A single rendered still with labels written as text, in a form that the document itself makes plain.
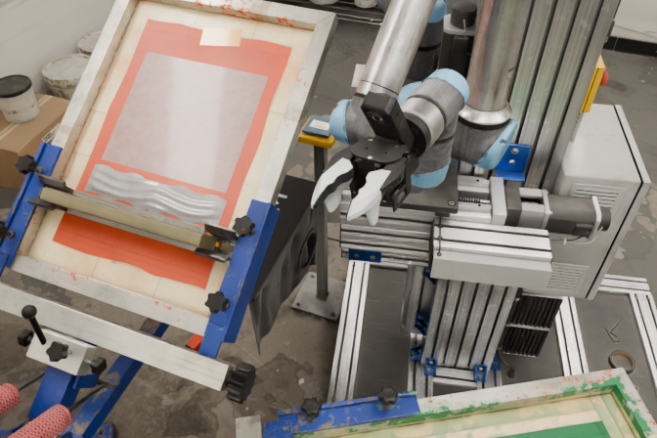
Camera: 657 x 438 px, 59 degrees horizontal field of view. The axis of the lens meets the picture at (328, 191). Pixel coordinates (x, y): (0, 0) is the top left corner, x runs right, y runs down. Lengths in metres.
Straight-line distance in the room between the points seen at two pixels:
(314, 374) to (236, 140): 1.36
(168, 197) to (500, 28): 0.80
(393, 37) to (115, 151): 0.77
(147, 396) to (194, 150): 1.38
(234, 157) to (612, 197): 0.94
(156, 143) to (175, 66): 0.20
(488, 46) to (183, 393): 1.88
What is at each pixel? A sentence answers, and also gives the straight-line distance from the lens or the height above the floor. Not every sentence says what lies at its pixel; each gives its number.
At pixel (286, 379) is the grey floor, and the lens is 2.51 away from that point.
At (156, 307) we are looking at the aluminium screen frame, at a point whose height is 1.16.
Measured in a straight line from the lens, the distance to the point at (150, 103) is 1.52.
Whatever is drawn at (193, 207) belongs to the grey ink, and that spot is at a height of 1.25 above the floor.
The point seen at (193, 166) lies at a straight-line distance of 1.40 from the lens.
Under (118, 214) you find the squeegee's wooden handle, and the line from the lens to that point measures 1.32.
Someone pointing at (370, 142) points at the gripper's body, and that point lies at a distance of 0.81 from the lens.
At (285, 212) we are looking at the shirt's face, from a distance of 1.75.
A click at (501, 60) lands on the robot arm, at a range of 1.14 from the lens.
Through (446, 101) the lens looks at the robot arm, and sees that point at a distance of 0.90.
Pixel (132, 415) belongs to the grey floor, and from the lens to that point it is 2.55.
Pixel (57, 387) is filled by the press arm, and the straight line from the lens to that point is 1.36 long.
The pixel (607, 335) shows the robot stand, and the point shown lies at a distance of 2.60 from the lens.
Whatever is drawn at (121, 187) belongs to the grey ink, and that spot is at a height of 1.25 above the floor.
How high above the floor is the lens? 2.18
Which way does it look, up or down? 43 degrees down
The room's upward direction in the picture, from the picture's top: straight up
